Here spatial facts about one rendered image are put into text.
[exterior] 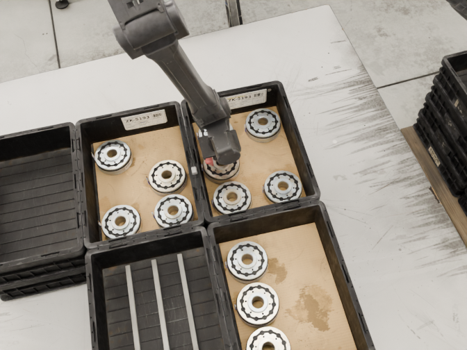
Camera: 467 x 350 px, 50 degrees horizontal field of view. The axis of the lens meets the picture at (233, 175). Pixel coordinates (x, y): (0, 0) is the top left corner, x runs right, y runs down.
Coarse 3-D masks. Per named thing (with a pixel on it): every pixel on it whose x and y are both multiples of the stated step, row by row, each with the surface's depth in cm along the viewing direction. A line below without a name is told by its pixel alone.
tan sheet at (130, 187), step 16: (176, 128) 152; (96, 144) 150; (128, 144) 149; (144, 144) 149; (160, 144) 149; (176, 144) 149; (144, 160) 146; (160, 160) 146; (176, 160) 146; (112, 176) 144; (128, 176) 144; (144, 176) 144; (112, 192) 141; (128, 192) 141; (144, 192) 141; (192, 192) 140; (144, 208) 139; (144, 224) 136
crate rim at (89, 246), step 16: (128, 112) 143; (80, 128) 141; (80, 144) 140; (80, 160) 135; (80, 176) 133; (192, 176) 131; (80, 192) 130; (192, 224) 125; (112, 240) 124; (128, 240) 123
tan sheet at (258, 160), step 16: (240, 128) 150; (240, 144) 148; (256, 144) 147; (272, 144) 147; (288, 144) 147; (240, 160) 145; (256, 160) 145; (272, 160) 144; (288, 160) 144; (240, 176) 142; (256, 176) 142; (208, 192) 140; (256, 192) 140; (304, 192) 139
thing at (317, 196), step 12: (264, 84) 146; (276, 84) 146; (288, 108) 141; (192, 144) 136; (300, 144) 135; (192, 156) 135; (312, 180) 129; (204, 192) 129; (204, 204) 127; (276, 204) 126; (288, 204) 126; (204, 216) 126; (216, 216) 125; (228, 216) 125; (240, 216) 125
